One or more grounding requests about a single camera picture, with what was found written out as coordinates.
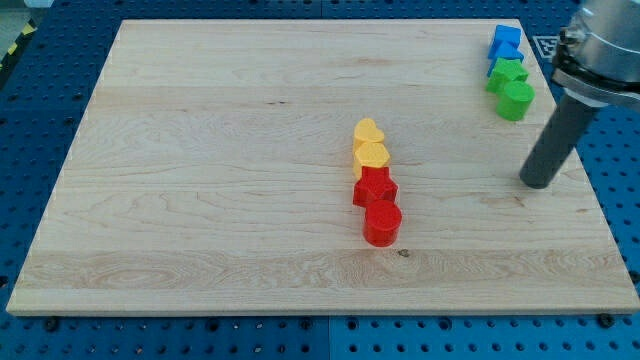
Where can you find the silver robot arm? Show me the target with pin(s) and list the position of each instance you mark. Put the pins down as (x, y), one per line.
(597, 56)

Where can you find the red star block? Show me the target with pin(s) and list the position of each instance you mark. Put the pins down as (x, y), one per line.
(374, 184)

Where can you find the green star block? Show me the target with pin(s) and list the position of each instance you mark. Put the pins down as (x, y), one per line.
(504, 71)

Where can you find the yellow hexagon block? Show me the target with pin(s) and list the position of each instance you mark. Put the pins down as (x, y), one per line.
(374, 155)

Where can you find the yellow heart block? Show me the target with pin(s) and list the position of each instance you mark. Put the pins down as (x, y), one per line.
(366, 131)

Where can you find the red cylinder block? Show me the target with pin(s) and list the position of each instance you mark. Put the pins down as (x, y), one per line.
(382, 221)

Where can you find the light wooden board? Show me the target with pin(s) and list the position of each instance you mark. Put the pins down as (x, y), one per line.
(212, 175)

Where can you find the green cylinder block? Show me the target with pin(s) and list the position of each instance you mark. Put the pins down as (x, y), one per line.
(514, 100)

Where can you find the blue pentagon block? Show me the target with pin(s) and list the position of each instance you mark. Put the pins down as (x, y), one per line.
(503, 50)

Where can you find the blue cube block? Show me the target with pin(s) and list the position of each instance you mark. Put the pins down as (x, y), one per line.
(504, 34)

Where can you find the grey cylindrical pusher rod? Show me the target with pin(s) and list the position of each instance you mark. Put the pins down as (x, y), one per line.
(562, 132)

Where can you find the black white fiducial marker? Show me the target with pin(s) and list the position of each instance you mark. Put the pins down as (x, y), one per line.
(545, 46)

